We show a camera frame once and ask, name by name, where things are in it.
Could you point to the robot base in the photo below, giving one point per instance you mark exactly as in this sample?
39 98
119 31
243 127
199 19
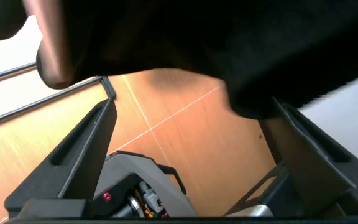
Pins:
126 165

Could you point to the black shorts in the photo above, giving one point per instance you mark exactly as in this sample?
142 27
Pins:
197 37

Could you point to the black clothes rack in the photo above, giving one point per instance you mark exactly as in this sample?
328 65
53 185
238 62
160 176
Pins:
42 101

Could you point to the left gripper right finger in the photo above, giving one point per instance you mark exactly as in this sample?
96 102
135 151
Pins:
306 174

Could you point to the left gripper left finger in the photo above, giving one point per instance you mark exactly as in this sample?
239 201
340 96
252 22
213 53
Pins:
85 168

